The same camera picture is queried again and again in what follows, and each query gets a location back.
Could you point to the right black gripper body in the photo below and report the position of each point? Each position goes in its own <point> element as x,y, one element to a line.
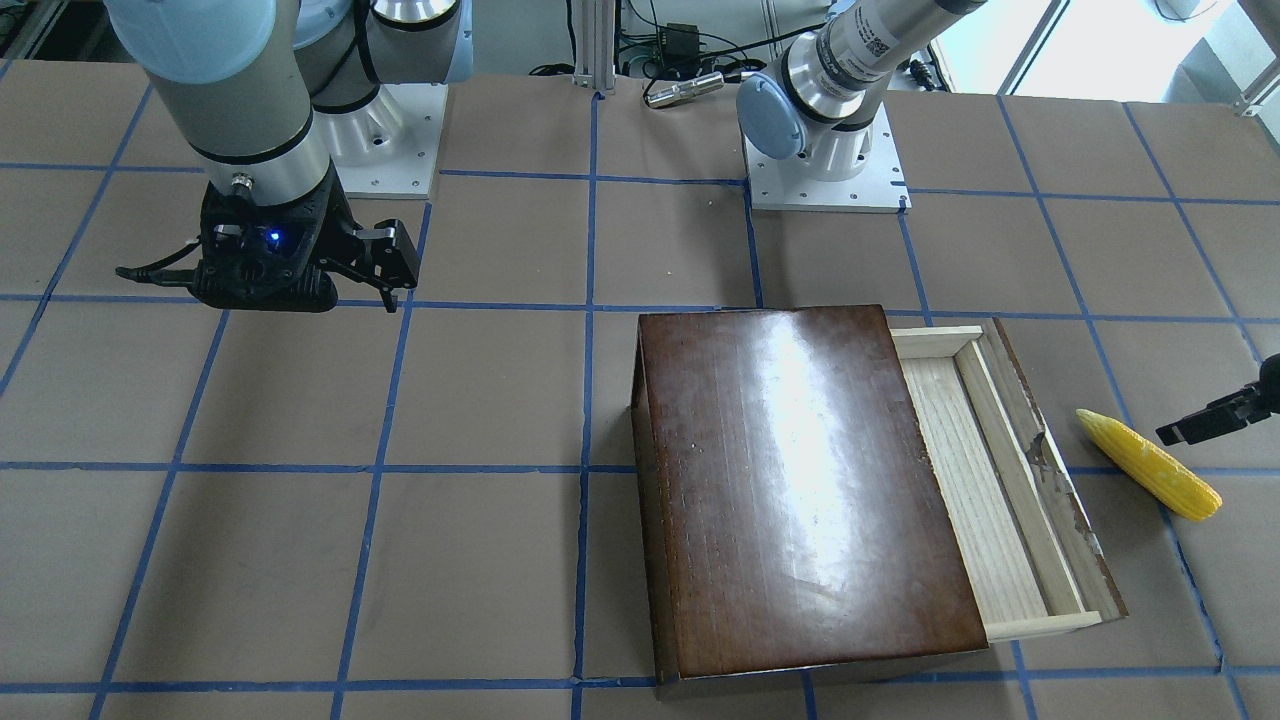
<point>341,243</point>

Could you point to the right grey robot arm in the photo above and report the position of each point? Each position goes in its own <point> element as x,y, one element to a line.
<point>276,98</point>

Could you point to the silver cylindrical device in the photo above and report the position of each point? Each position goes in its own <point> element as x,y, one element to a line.
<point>683,91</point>

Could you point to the yellow corn cob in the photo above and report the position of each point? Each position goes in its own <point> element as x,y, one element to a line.
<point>1176,487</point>

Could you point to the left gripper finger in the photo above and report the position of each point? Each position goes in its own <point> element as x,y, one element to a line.
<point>1225,415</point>

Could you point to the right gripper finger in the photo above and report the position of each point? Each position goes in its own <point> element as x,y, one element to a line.
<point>382,257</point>

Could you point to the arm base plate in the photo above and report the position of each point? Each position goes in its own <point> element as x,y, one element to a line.
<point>387,149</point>
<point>858,171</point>

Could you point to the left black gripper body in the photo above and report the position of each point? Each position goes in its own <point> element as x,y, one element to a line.
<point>1213,418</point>

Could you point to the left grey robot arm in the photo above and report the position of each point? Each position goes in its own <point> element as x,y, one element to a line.
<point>831,79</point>

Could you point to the light wood drawer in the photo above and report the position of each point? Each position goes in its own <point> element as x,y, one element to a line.
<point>1030,551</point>

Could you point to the dark brown wooden cabinet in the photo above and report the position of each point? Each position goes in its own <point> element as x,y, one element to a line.
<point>792,518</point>

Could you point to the aluminium frame post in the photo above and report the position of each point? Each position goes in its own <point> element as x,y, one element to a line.
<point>594,31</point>

